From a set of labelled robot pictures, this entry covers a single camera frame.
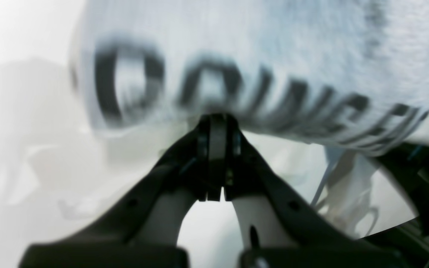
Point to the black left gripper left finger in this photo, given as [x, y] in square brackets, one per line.
[141, 229]

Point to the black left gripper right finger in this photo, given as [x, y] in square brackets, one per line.
[279, 229]

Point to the grey T-shirt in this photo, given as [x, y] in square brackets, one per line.
[341, 73]

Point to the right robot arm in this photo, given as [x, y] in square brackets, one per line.
[408, 165]

